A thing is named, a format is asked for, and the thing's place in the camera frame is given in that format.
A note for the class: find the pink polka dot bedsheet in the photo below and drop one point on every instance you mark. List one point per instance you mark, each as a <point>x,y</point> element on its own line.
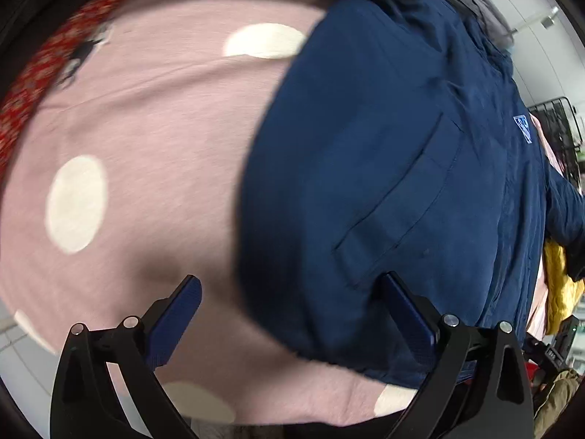
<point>126,181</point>

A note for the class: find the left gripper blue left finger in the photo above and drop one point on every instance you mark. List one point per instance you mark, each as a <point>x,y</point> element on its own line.
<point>148,345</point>

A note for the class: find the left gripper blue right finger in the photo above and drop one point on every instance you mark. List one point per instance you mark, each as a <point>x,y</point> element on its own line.
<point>439,343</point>

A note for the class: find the black metal wire rack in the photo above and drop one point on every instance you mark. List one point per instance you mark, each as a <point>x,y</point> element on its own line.
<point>564,131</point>

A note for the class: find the golden yellow satin garment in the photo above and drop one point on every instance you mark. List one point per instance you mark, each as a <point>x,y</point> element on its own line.
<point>564,294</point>

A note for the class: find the red floral cloth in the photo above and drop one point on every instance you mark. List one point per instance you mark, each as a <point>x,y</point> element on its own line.
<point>38,38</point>

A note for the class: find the navy blue padded jacket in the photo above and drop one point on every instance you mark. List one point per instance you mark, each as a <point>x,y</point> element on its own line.
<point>396,142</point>

